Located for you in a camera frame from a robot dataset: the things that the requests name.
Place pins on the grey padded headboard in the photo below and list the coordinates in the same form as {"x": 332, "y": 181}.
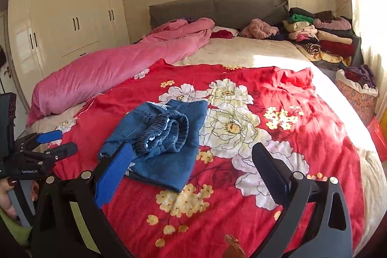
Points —
{"x": 235, "y": 14}

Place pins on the left hand painted nails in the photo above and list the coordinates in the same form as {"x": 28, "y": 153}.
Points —
{"x": 6, "y": 203}

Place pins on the pile of folded clothes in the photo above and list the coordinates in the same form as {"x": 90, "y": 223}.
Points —
{"x": 327, "y": 40}

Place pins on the pink fuzzy garment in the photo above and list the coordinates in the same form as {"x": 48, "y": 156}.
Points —
{"x": 258, "y": 29}

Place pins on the blue denim pants lace hem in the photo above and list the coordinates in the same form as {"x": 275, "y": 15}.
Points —
{"x": 164, "y": 140}

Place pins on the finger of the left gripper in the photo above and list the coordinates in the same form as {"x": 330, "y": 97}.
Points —
{"x": 34, "y": 140}
{"x": 29, "y": 159}

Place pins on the yellow box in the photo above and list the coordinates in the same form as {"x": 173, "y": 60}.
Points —
{"x": 383, "y": 126}

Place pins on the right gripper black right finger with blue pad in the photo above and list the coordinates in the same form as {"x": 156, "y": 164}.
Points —
{"x": 328, "y": 233}

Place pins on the floral laundry basket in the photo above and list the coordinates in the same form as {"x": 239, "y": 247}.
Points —
{"x": 358, "y": 86}

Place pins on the red bag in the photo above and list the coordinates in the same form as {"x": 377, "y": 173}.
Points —
{"x": 378, "y": 138}

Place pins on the right hand painted nail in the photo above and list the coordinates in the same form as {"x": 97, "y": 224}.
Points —
{"x": 234, "y": 250}

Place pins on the pink quilt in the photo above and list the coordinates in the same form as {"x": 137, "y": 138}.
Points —
{"x": 100, "y": 71}

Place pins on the cream wardrobe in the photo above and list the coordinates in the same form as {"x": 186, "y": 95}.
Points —
{"x": 46, "y": 35}

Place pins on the cream bed sheet mattress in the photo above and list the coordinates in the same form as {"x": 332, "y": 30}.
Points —
{"x": 250, "y": 53}

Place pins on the green sleeve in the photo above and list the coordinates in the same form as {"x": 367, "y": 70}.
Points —
{"x": 20, "y": 233}

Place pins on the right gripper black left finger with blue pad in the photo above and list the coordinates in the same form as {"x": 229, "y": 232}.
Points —
{"x": 69, "y": 220}

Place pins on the red floral blanket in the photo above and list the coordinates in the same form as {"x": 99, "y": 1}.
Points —
{"x": 184, "y": 204}

